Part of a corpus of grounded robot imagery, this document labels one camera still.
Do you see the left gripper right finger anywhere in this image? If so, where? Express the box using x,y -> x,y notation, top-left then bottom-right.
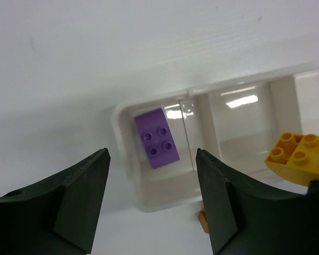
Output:
196,149 -> 319,254

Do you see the purple lego brick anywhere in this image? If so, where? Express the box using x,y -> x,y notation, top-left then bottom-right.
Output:
135,108 -> 180,169

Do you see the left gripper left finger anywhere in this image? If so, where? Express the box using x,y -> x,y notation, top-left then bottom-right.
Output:
0,149 -> 111,254

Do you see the brown lego plate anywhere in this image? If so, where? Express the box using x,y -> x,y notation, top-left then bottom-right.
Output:
197,201 -> 209,234

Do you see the yellow lego brick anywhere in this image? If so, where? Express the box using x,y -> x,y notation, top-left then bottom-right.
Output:
265,132 -> 319,186

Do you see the white three-compartment tray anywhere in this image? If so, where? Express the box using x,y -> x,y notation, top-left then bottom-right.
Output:
112,68 -> 319,213

